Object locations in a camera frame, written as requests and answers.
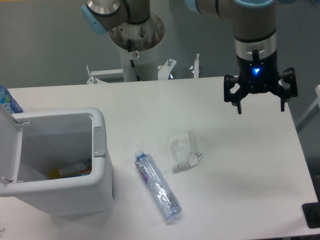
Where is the yellow trash inside can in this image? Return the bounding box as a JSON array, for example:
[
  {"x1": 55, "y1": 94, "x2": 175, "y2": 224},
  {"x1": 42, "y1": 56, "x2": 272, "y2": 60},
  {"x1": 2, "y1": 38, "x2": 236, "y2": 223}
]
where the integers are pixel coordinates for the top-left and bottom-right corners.
[{"x1": 47, "y1": 159, "x2": 92, "y2": 180}]

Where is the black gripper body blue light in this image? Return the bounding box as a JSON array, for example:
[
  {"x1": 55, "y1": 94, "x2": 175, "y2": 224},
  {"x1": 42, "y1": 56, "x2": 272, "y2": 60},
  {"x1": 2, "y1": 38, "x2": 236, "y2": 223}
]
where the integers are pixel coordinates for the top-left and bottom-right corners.
[{"x1": 236, "y1": 51, "x2": 281, "y2": 94}]

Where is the white metal base bracket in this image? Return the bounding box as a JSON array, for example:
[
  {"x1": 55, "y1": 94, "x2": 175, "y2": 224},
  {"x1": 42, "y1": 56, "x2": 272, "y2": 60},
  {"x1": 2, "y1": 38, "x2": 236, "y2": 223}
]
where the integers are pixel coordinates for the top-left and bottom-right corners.
[{"x1": 85, "y1": 53, "x2": 202, "y2": 85}]

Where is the black cable on pedestal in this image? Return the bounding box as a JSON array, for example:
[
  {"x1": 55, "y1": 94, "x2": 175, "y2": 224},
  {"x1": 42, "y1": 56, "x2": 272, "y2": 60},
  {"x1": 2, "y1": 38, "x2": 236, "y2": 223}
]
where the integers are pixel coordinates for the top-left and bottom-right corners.
[{"x1": 127, "y1": 38, "x2": 141, "y2": 82}]

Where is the white plastic wrapper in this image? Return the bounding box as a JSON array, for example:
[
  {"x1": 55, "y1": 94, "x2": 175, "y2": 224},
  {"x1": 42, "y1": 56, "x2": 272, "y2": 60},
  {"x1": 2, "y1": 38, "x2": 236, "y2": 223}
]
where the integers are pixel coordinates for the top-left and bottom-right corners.
[{"x1": 168, "y1": 130, "x2": 204, "y2": 174}]

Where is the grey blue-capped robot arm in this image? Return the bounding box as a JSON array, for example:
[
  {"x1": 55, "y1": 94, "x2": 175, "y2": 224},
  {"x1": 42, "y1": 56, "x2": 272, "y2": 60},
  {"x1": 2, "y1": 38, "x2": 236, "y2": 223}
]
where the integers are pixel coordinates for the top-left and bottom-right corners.
[{"x1": 81, "y1": 0, "x2": 298, "y2": 109}]

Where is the clear plastic water bottle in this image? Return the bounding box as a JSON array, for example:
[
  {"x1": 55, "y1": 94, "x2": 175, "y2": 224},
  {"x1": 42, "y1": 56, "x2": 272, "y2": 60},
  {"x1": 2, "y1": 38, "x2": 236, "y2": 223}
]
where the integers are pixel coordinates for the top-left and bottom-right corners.
[{"x1": 134, "y1": 150, "x2": 182, "y2": 221}]

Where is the black clamp at table edge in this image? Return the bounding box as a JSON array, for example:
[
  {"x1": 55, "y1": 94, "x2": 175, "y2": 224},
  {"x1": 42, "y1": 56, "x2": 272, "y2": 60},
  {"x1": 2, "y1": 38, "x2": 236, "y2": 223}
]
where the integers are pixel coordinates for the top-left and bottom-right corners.
[{"x1": 302, "y1": 202, "x2": 320, "y2": 229}]

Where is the white frame at right edge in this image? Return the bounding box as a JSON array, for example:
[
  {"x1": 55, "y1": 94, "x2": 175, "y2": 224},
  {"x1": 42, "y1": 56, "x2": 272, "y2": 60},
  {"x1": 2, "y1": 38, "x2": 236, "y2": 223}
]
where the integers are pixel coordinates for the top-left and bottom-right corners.
[{"x1": 295, "y1": 85, "x2": 320, "y2": 133}]

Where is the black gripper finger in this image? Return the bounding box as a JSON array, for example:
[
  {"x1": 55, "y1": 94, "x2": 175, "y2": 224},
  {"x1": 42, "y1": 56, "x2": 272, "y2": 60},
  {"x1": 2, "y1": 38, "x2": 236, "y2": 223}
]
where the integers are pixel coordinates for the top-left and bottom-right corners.
[
  {"x1": 272, "y1": 67, "x2": 298, "y2": 112},
  {"x1": 223, "y1": 74, "x2": 250, "y2": 115}
]

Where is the blue labelled bottle at left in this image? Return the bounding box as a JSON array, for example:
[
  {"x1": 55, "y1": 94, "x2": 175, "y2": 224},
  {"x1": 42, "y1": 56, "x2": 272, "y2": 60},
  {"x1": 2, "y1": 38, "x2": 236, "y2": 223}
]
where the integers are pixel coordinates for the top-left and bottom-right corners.
[{"x1": 0, "y1": 85, "x2": 24, "y2": 114}]

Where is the white plastic trash can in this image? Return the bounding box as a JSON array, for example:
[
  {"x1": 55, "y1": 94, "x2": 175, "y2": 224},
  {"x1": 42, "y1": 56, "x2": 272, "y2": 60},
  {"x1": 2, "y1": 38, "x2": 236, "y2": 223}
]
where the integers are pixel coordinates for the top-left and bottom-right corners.
[{"x1": 0, "y1": 107, "x2": 114, "y2": 216}]

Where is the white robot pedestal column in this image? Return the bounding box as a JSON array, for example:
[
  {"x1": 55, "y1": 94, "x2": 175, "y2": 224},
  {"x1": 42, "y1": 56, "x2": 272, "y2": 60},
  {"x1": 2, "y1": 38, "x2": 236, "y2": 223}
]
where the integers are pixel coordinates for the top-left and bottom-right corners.
[{"x1": 109, "y1": 12, "x2": 166, "y2": 83}]

